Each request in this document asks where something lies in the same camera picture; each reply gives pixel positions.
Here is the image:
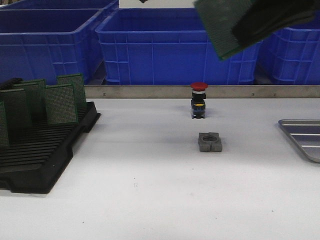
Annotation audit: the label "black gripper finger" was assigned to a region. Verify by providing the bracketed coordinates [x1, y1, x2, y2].
[231, 0, 320, 48]

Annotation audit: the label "green perforated board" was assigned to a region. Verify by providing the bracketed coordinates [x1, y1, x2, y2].
[45, 84, 79, 126]
[193, 0, 263, 61]

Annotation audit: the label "silver metal tray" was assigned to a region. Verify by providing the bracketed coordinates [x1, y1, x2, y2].
[278, 119, 320, 164]

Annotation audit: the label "rear right green board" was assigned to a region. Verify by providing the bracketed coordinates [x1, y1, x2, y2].
[56, 73, 87, 108]

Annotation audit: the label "rear left green board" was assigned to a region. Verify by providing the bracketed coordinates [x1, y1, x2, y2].
[21, 79, 46, 119]

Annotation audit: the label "dark green left board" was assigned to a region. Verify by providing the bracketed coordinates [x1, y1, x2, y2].
[0, 89, 32, 141]

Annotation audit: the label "black slotted board rack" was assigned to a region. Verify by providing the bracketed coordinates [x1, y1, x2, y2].
[0, 101, 101, 194]

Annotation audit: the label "edge green board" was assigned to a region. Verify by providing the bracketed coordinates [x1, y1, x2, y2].
[0, 101, 10, 149]

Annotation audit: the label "right blue plastic bin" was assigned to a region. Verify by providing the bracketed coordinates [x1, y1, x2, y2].
[257, 20, 320, 85]

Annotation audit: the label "blue plastic bin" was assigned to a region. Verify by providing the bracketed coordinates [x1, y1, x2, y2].
[95, 8, 260, 86]
[0, 9, 104, 85]
[257, 20, 320, 85]

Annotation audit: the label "red emergency stop button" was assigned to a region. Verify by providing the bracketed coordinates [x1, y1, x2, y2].
[190, 82, 208, 119]

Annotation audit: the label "centre blue plastic bin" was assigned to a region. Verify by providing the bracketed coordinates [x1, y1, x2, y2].
[95, 8, 260, 86]

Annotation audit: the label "grey clamp block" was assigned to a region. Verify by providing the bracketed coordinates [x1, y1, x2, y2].
[198, 132, 223, 152]

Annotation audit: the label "left blue plastic bin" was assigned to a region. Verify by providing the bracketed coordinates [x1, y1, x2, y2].
[0, 9, 104, 85]

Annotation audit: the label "metal rail strip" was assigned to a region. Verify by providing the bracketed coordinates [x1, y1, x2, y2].
[84, 85, 320, 99]

